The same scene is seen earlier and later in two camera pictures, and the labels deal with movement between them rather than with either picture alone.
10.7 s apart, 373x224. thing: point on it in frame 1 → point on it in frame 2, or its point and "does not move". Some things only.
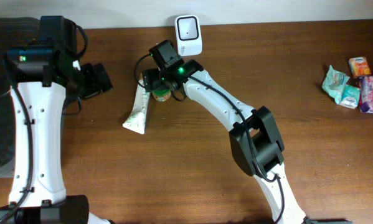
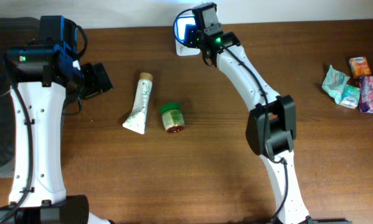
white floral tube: (137, 120) does not move
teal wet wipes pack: (334, 83) does not move
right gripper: (155, 74) → (190, 36)
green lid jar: (161, 94) → (173, 117)
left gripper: (99, 79) does not move
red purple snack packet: (372, 94) does not move
